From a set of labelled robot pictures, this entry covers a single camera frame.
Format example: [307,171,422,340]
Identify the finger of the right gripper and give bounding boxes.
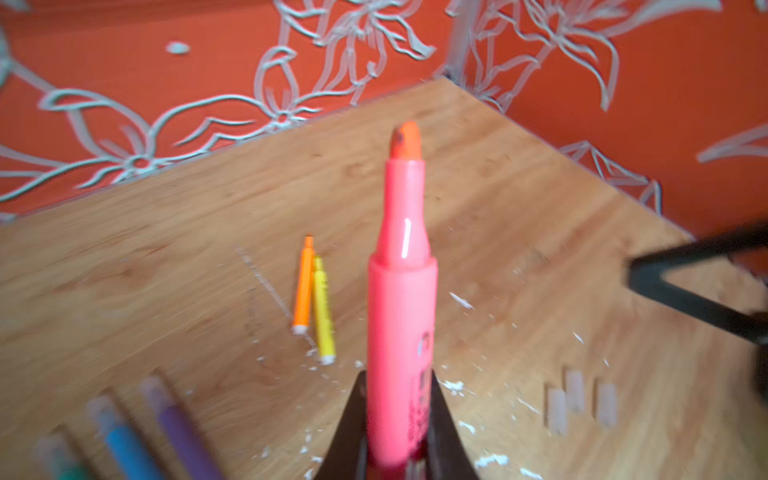
[626,221,768,403]

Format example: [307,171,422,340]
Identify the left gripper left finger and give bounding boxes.
[314,370,368,480]

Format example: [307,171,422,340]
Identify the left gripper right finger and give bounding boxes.
[427,373,479,480]

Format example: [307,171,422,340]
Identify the purple marker pen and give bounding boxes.
[140,376,224,480]

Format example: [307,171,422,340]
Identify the pink marker pen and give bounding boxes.
[366,121,438,470]

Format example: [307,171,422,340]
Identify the blue marker pen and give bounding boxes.
[86,395,165,480]

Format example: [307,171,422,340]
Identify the green marker pen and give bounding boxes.
[36,433,93,480]

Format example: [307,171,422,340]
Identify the yellow highlighter pen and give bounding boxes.
[312,256,336,365]

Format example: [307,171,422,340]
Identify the clear pen cap middle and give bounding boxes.
[546,386,568,436]

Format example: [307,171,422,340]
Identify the clear pen cap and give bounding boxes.
[565,370,586,413]
[546,386,568,436]
[596,383,618,428]

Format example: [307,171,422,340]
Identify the clear pen cap right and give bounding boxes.
[565,370,586,413]

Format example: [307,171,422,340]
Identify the orange highlighter pen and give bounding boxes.
[291,235,314,335]

